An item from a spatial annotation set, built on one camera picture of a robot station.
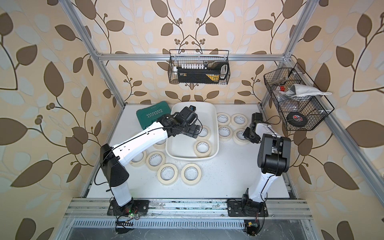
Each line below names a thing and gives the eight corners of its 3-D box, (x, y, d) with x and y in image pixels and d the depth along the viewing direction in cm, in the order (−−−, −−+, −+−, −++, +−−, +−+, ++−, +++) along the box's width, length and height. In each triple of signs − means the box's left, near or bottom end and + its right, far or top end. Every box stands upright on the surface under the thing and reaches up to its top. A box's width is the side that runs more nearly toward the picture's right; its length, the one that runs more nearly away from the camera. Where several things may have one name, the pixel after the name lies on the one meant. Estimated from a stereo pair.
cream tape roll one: (181, 185, 84) (180, 183, 81) (182, 165, 91) (181, 163, 88) (201, 185, 84) (201, 183, 81) (201, 165, 91) (201, 163, 88)
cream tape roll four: (145, 171, 88) (143, 169, 86) (149, 152, 96) (148, 150, 94) (164, 171, 88) (163, 169, 86) (166, 152, 96) (166, 150, 94)
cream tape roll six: (232, 127, 107) (232, 125, 105) (230, 115, 114) (230, 113, 113) (248, 127, 107) (249, 125, 105) (245, 115, 114) (245, 113, 113)
